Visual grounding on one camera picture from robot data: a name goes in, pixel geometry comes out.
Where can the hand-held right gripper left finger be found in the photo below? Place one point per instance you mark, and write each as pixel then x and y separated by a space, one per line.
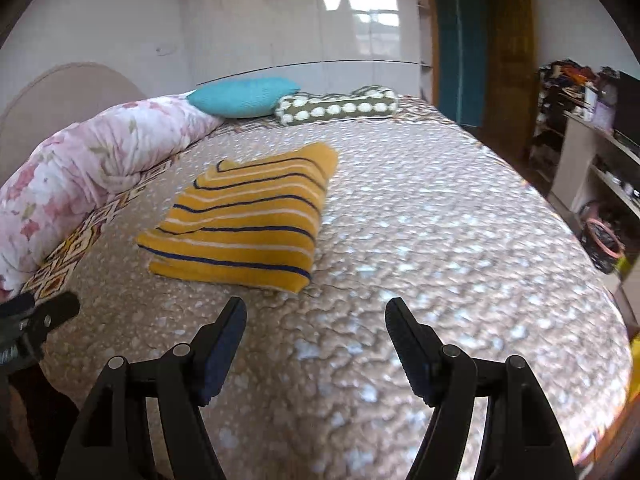
pixel 220 355

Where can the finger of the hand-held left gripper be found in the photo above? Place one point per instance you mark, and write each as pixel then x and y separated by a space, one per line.
pixel 57 310

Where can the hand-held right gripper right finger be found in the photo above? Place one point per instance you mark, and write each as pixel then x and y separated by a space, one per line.
pixel 407 345

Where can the yellow striped sweater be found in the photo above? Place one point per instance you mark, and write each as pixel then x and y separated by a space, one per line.
pixel 250 220

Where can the geometric patterned bed sheet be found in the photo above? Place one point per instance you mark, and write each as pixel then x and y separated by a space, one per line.
pixel 75 245

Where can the white bed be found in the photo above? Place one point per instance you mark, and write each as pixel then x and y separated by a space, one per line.
pixel 425 235

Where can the pink floral quilt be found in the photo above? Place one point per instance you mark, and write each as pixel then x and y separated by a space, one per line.
pixel 75 170

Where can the beige round headboard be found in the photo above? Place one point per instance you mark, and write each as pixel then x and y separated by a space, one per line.
pixel 60 95

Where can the pink-rimmed dark basket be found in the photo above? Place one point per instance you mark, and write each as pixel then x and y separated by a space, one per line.
pixel 602 240

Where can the white shelf unit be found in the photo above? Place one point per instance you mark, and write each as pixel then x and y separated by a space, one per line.
pixel 575 160

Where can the green white-dotted bolster pillow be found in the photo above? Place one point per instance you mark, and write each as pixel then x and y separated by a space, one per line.
pixel 335 106

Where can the turquoise pillow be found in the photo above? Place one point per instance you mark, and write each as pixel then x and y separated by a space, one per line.
pixel 240 97

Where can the wooden door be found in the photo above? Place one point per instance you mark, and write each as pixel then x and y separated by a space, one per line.
pixel 512 70

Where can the teal door curtain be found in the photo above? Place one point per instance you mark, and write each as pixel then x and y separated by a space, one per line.
pixel 460 55

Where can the purple box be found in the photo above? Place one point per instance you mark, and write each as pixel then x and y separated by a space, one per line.
pixel 604 114

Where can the pile of clutter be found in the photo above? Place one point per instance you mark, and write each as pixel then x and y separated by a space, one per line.
pixel 570 85

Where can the black television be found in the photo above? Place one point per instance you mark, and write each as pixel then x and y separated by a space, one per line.
pixel 629 110

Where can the white glossy wardrobe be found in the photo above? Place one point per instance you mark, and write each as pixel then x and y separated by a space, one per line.
pixel 300 20

